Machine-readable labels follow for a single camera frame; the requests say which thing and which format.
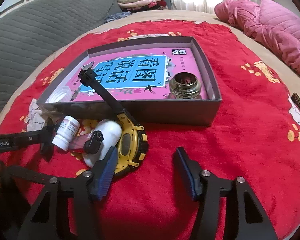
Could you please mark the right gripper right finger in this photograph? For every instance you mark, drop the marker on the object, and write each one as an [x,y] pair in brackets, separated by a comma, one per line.
[245,217]

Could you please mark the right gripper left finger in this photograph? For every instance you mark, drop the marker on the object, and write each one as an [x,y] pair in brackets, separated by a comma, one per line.
[63,209]

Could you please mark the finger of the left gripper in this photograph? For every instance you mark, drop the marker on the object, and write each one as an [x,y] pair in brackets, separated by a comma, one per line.
[42,137]

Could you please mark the white medicine bottle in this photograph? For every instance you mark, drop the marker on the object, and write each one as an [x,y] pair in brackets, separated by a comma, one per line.
[66,132]

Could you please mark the red lighter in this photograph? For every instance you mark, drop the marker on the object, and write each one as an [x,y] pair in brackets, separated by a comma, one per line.
[87,143]

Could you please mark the white plastic jar lid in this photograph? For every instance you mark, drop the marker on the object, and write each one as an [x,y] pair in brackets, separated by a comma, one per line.
[61,94]

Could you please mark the white earbuds case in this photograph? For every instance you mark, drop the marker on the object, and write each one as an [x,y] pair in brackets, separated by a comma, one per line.
[111,131]

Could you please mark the yellow black wrist watch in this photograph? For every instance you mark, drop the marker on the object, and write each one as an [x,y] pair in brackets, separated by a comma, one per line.
[133,145]

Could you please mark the grey quilted headboard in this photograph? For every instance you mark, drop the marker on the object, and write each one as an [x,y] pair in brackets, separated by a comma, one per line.
[32,32]

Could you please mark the pink Chinese workbook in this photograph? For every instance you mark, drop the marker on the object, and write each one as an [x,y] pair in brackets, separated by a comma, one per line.
[144,74]

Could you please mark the blue patterned cloth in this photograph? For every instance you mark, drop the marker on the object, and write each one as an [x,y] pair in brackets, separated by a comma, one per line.
[116,16]

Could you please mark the grey cardboard box tray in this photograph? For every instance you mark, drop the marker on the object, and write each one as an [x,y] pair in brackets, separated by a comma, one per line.
[183,105]

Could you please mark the beige bed sheet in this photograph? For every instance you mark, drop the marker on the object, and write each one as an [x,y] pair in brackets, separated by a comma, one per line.
[291,80]

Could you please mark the folded clothes stack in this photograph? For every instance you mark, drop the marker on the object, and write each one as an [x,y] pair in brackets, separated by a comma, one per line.
[133,6]

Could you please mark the pink quilted duvet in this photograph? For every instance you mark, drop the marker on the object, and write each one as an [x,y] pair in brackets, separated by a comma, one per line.
[268,23]

